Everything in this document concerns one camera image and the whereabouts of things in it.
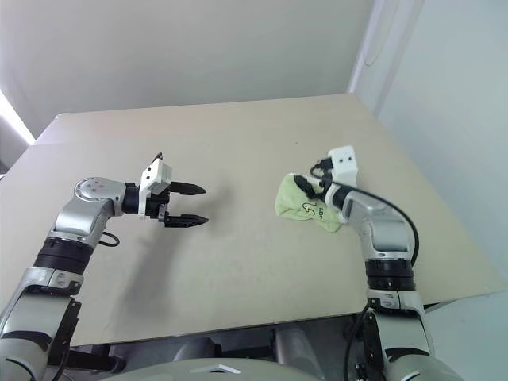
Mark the black table frame bar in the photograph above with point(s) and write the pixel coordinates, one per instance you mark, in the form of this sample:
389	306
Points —
95	357

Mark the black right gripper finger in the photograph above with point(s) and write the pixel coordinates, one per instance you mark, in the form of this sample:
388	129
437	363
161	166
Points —
306	187

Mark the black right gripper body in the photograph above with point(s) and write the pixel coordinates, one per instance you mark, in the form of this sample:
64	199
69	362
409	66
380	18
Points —
323	186

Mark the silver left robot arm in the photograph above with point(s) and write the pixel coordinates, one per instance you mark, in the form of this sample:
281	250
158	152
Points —
79	214

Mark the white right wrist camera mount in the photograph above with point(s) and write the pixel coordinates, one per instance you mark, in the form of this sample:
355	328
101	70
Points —
344	164

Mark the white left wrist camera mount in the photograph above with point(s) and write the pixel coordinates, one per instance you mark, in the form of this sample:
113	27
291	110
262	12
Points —
156	174

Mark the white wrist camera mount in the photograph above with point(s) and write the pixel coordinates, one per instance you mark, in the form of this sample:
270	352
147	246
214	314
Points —
344	164
156	174

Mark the light green towel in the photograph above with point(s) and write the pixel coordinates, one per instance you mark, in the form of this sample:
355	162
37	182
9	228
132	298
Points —
289	200

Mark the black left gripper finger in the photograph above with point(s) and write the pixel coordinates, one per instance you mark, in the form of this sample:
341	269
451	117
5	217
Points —
187	189
186	221

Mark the silver robot torso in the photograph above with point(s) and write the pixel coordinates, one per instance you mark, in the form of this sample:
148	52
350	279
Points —
206	373

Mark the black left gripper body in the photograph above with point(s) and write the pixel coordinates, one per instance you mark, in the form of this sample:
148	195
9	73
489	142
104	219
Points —
156	208

